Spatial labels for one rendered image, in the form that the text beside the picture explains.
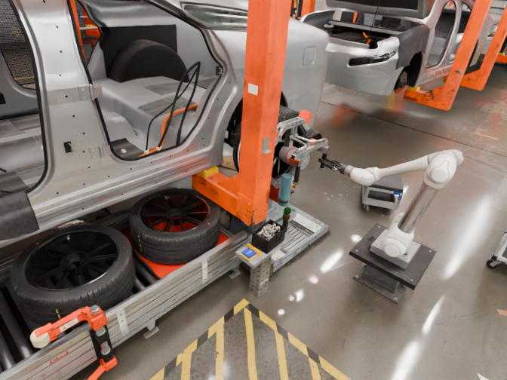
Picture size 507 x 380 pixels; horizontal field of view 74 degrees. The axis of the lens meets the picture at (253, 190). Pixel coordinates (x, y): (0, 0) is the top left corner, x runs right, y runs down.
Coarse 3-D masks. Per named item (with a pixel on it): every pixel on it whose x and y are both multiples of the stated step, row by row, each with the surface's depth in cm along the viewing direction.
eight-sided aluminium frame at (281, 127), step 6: (288, 120) 253; (294, 120) 258; (300, 120) 256; (282, 126) 245; (288, 126) 249; (294, 126) 253; (300, 126) 267; (306, 126) 266; (282, 132) 246; (306, 132) 270; (276, 144) 246; (306, 144) 280; (294, 168) 289; (294, 174) 284; (276, 180) 276; (276, 186) 270
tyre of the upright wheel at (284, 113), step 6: (282, 108) 258; (288, 108) 263; (282, 114) 250; (288, 114) 256; (294, 114) 262; (282, 120) 253; (240, 126) 256; (240, 132) 254; (240, 138) 255; (234, 144) 258; (234, 150) 260; (234, 156) 262; (234, 162) 267; (270, 186) 280
